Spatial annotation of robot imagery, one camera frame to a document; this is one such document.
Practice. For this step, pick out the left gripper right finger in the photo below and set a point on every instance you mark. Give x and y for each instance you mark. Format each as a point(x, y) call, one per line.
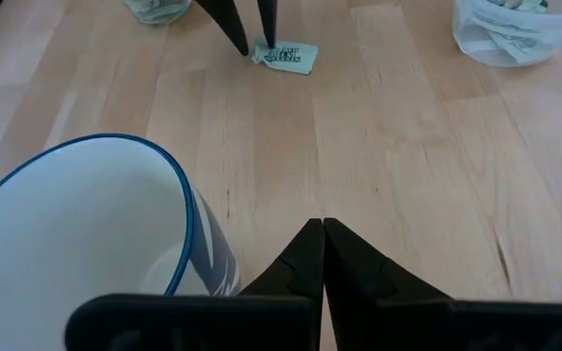
point(354, 283)

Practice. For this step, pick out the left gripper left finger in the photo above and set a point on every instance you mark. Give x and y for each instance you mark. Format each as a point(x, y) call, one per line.
point(300, 273)

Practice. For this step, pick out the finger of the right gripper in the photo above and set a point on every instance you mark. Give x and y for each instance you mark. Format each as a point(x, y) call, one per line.
point(267, 19)
point(227, 24)

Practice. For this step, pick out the small clear plastic container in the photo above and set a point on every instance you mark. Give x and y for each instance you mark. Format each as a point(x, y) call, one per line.
point(130, 7)

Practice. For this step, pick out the clear plastic round container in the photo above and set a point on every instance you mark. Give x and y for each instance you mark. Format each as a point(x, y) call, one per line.
point(466, 34)

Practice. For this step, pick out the blue white leaf mug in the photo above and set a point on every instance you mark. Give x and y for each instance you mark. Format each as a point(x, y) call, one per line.
point(66, 219)

